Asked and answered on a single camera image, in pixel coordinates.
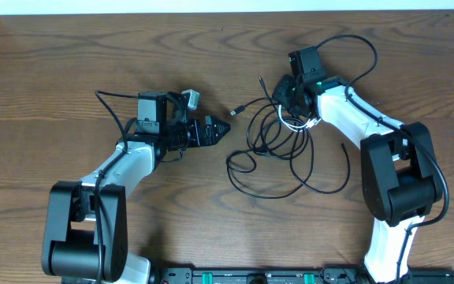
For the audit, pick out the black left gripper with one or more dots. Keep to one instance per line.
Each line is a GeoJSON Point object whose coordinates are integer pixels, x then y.
{"type": "Point", "coordinates": [211, 140]}

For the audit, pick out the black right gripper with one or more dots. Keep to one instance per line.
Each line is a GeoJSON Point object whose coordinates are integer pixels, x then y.
{"type": "Point", "coordinates": [278, 94]}

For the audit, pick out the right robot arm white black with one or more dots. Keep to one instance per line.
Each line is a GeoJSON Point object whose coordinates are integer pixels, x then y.
{"type": "Point", "coordinates": [307, 69]}

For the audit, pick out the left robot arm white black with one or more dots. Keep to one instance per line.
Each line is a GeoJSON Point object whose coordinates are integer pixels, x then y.
{"type": "Point", "coordinates": [86, 232]}

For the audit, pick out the black base rail green clamps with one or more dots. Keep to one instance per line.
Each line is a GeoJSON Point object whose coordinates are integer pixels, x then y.
{"type": "Point", "coordinates": [334, 274]}

